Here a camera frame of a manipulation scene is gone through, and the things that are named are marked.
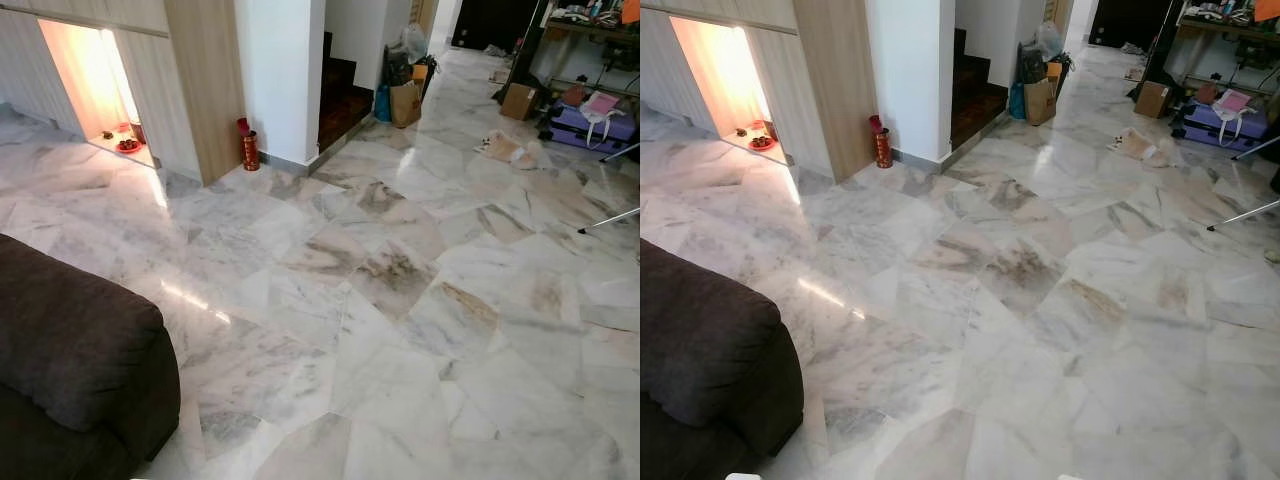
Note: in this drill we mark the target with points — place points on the brown paper bag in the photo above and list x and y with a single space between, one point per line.
1040 102
405 104

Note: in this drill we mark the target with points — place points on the purple suitcase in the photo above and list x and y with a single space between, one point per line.
1215 128
585 130

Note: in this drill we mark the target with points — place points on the cluttered storage shelf rack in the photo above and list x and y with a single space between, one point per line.
1225 40
590 40

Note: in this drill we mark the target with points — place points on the dark grey-brown fabric sofa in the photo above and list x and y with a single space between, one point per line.
70 340
700 345

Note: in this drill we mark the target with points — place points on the small brown cardboard box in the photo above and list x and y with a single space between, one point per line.
520 101
1153 98

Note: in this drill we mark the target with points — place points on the pink and white bag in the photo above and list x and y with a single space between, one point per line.
600 105
1232 102

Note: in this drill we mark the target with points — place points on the small red bowl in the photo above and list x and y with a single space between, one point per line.
761 142
127 145

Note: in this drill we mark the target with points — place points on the dark wooden staircase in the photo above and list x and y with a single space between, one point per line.
340 100
975 100

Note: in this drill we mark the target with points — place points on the blue bag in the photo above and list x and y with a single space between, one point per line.
1016 101
382 104

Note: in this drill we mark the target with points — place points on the red cylindrical canister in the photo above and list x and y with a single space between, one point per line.
882 147
250 150

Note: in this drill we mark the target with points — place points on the thin silver metal pole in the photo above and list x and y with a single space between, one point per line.
612 219
1256 148
1245 214
622 152

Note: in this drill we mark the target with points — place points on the black bag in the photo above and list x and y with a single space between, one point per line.
1031 63
398 66

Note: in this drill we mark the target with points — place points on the clear plastic bag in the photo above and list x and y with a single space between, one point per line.
1049 40
414 42

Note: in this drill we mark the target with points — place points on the light wooden wall cabinet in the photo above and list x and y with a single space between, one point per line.
205 80
835 80

